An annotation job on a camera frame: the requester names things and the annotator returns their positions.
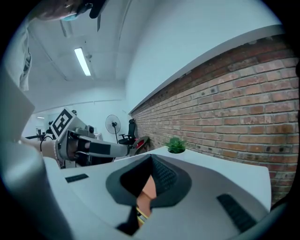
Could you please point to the black standing fan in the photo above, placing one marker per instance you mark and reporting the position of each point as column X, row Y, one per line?
column 113, row 123

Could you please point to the white square table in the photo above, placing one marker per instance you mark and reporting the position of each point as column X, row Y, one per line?
column 161, row 152

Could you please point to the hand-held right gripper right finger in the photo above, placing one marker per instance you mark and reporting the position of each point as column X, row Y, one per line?
column 199, row 211

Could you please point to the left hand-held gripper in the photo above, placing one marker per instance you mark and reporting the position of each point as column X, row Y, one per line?
column 62, row 122

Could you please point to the black head-worn camera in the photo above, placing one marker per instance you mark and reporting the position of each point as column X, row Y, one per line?
column 93, row 8

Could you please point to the long ceiling light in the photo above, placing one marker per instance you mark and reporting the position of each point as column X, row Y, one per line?
column 82, row 61

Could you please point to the brown and red chair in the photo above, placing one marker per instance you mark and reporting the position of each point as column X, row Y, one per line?
column 140, row 143

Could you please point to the green potted plant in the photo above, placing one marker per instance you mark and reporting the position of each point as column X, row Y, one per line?
column 175, row 144

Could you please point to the orange cardboard box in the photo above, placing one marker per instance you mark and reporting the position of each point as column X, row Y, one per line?
column 147, row 189

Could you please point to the black office chair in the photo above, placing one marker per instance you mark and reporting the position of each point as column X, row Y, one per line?
column 130, row 131

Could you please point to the yellow black utility knife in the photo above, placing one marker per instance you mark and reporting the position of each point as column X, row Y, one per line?
column 141, row 214

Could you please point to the blue face mask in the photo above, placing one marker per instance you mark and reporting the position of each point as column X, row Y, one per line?
column 69, row 17

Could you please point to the person's left hand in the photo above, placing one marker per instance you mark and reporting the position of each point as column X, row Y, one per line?
column 72, row 147

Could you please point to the person's gray shirt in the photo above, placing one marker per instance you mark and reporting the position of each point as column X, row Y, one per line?
column 24, row 61

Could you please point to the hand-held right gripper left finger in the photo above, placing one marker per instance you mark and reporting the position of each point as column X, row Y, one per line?
column 98, row 199

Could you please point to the person's face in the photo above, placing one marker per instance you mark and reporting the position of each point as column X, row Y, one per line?
column 51, row 10

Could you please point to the person's left forearm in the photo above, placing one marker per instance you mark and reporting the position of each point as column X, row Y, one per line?
column 47, row 147

